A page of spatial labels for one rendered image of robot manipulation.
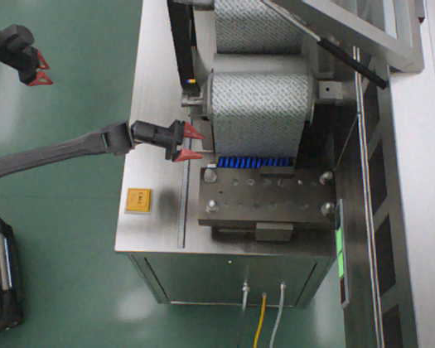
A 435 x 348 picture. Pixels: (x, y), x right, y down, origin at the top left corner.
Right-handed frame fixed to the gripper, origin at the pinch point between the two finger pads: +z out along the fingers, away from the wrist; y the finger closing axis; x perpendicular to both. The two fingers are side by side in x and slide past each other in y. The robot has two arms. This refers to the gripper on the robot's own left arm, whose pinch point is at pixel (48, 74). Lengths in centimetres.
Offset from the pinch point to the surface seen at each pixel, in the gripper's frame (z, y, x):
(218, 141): 13, -43, -42
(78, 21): 92, 112, 48
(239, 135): 13, -44, -49
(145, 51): 27.4, 10.5, -21.0
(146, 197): 19.3, -44.4, -11.3
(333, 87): 13, -45, -76
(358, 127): -1, -64, -79
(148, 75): 26.8, 0.4, -19.9
